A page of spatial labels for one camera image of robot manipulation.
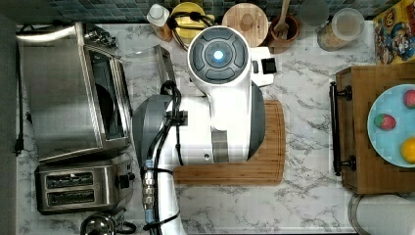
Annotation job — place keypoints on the glass oven door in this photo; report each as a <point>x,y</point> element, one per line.
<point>147,70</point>

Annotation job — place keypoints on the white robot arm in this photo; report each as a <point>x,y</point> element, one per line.
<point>226,124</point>

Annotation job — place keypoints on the stainless steel toaster oven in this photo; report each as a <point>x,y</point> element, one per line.
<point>76,90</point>

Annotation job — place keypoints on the bamboo cutting board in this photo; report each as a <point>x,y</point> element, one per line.
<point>266,167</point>

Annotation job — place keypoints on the yellow canister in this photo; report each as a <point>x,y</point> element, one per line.
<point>186,21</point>

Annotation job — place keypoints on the round wooden lid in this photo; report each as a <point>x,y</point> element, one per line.
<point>249,20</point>

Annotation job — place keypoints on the brown wooden utensil cup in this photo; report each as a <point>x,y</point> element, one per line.
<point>278,42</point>

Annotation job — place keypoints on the orange bottle white cap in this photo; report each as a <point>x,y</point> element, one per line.
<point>157,17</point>

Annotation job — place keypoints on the wooden spoon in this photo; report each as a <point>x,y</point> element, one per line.
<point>281,28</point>

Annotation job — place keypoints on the stainless steel two-slot toaster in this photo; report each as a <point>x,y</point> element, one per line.
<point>84,187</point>

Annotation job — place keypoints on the shiny steel kettle lid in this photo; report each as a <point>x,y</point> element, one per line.
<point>107,223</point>

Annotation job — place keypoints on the clear glass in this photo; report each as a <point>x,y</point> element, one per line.
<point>314,12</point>

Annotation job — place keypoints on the wooden drawer box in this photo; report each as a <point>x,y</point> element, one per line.
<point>352,94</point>

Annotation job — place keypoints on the jar of colourful cereal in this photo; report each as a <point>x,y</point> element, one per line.
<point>346,25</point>

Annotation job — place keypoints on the red toy strawberry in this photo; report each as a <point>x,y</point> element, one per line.
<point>385,121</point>

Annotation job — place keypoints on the light blue plate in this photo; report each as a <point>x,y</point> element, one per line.
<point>387,143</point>

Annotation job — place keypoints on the yellow toy lemon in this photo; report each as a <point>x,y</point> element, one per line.
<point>407,150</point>

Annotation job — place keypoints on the pink toy fruit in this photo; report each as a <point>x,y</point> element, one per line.
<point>409,99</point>

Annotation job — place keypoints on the cereal box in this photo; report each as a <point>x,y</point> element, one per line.
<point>394,34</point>

